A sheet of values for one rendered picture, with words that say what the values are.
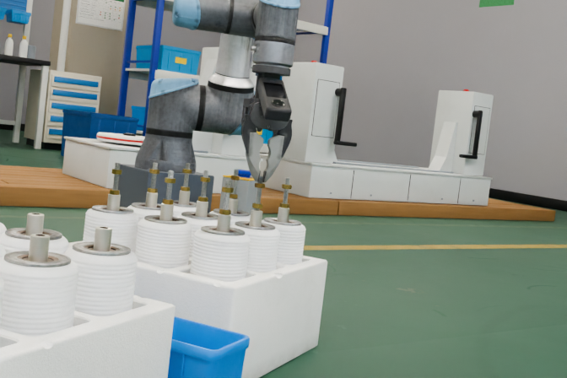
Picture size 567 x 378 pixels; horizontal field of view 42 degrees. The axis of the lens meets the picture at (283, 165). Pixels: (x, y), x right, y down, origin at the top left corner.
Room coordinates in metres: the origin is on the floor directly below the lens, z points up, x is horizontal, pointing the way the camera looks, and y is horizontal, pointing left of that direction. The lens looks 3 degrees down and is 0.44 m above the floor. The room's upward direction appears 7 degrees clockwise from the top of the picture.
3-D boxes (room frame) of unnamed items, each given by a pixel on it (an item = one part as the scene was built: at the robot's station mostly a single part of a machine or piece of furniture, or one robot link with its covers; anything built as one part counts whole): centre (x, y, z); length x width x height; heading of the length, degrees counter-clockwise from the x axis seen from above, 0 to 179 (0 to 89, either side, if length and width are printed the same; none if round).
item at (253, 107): (1.39, 0.04, 0.49); 0.09 x 0.08 x 0.12; 15
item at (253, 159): (1.38, 0.06, 0.38); 0.06 x 0.03 x 0.09; 15
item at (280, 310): (1.42, 0.15, 0.09); 0.39 x 0.39 x 0.18; 65
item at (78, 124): (5.89, 1.49, 0.19); 0.50 x 0.41 x 0.37; 41
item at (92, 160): (3.71, 0.60, 0.45); 0.82 x 0.57 x 0.74; 127
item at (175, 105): (1.85, 0.28, 0.47); 0.13 x 0.12 x 0.14; 103
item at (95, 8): (7.47, 1.99, 1.38); 0.49 x 0.01 x 0.35; 127
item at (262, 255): (1.37, 0.04, 0.16); 0.10 x 0.10 x 0.18
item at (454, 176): (4.60, -0.59, 0.45); 1.51 x 0.57 x 0.74; 127
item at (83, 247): (0.98, 0.23, 0.25); 0.08 x 0.08 x 0.01
